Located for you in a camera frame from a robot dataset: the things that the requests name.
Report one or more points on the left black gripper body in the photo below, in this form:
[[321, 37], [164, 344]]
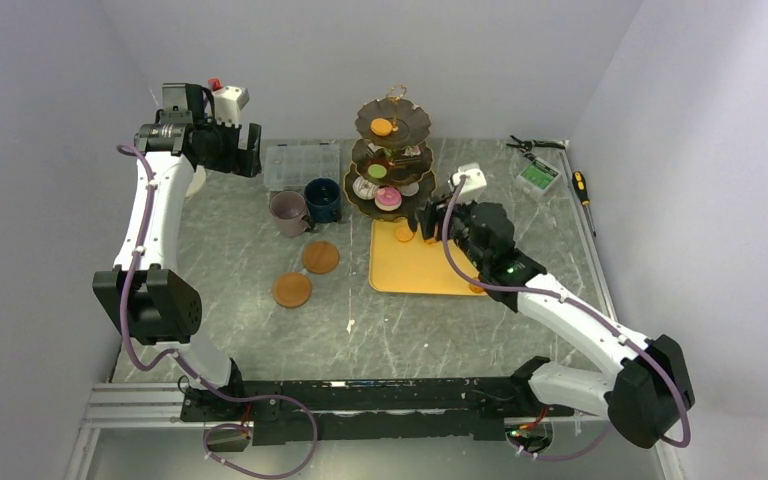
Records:
[[232, 159]]

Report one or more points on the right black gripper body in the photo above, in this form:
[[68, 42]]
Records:
[[459, 220]]

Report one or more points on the orange macaron top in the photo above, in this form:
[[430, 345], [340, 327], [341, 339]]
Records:
[[403, 234]]

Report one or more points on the pink frosted donut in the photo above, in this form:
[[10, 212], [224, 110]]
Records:
[[388, 199]]

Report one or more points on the three-tier black dessert stand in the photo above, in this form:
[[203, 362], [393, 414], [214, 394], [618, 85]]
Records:
[[406, 153]]

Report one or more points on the white chocolate drizzle donut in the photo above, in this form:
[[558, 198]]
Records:
[[364, 189]]

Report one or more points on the green macaron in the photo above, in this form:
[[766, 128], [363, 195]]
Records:
[[377, 171]]

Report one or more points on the orange round cookie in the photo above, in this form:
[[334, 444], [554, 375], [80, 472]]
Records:
[[381, 127]]

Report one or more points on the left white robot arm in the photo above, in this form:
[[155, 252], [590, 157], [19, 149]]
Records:
[[157, 313]]

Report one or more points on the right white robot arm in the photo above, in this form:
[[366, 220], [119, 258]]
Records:
[[642, 385]]

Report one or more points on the clear plastic box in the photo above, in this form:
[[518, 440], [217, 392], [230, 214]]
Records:
[[288, 167]]

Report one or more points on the yellow serving tray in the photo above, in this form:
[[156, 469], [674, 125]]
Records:
[[412, 267]]

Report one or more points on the white tape roll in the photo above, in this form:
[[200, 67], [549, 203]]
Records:
[[197, 183]]

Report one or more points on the mauve mug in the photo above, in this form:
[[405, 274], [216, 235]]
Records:
[[290, 213]]

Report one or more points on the dark blue mug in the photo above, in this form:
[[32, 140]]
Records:
[[323, 198]]

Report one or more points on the wooden coaster far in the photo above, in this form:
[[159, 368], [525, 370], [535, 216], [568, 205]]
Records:
[[320, 257]]

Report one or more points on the wooden coaster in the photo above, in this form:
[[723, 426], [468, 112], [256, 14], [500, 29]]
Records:
[[292, 290], [320, 257]]

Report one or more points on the green white device box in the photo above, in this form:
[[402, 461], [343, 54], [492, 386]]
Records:
[[537, 178]]

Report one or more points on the black pliers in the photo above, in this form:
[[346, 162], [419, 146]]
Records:
[[528, 146]]

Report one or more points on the wooden coaster near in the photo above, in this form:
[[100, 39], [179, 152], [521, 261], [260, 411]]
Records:
[[292, 290]]

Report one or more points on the yellow black screwdriver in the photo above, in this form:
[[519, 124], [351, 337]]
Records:
[[579, 185]]

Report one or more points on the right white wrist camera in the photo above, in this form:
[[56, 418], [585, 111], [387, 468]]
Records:
[[475, 182]]

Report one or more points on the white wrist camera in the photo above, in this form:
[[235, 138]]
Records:
[[475, 182], [228, 102]]

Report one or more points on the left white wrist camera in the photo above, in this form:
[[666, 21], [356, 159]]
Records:
[[228, 102]]

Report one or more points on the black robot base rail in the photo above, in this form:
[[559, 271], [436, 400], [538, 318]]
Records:
[[282, 411]]

